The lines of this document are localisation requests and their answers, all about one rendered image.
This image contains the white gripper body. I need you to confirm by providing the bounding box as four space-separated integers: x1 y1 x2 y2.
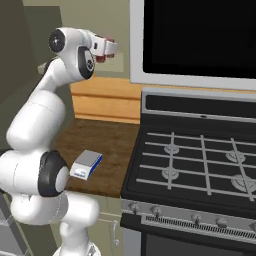
99 37 120 58

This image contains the grey drawer stack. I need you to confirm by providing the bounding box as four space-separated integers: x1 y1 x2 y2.
0 192 34 256

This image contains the red yogurt cup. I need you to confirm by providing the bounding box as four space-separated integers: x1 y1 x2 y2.
95 35 116 64

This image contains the olive wall cabinet door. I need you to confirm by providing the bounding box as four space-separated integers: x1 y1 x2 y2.
0 0 39 105

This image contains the white and blue digital scale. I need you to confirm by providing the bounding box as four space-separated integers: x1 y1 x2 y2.
69 149 104 181

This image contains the beige base cabinet door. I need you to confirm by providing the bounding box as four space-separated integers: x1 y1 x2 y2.
87 195 125 256

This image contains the black and silver stove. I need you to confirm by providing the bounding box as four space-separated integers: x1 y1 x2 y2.
119 87 256 256

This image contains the silver base cabinet handle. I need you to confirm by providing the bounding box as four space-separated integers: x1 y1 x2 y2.
112 219 121 249

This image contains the olive wall cabinet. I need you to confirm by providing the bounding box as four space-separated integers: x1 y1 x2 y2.
21 0 131 80

